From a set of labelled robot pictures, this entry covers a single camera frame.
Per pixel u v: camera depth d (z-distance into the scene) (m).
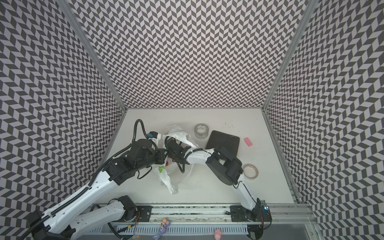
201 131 1.04
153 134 0.64
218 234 0.66
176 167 0.89
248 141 0.99
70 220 0.41
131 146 0.53
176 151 0.72
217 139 1.00
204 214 0.74
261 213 0.67
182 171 0.71
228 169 0.51
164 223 0.68
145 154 0.55
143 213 0.72
